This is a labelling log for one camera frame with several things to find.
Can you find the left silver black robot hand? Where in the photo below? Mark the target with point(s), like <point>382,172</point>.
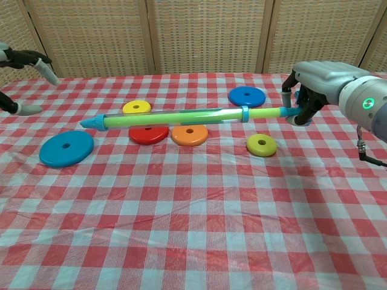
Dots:
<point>22,59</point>

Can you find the clear blue-capped plastic tube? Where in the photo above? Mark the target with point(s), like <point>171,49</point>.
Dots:
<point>93,123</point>

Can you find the blue plastic disc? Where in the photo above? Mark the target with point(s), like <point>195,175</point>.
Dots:
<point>239,96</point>

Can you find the wicker folding screen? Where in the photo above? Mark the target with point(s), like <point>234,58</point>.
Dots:
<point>205,33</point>

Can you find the orange plastic disc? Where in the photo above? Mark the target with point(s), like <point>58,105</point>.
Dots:
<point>193,139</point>

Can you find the yellow plastic disc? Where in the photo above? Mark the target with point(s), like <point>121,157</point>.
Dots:
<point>130,107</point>

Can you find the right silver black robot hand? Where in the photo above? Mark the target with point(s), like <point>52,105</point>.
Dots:
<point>320,75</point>

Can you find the large teal plastic disc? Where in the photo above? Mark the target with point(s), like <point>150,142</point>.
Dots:
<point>60,154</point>

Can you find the red white checkered tablecloth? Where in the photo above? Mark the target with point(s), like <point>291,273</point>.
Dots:
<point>193,211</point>

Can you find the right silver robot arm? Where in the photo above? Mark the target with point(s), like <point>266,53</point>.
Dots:
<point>367,108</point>

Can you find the red plastic disc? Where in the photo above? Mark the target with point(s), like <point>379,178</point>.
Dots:
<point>148,137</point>

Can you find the small yellow-green plastic disc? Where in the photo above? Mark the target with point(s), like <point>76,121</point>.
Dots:
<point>257,149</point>

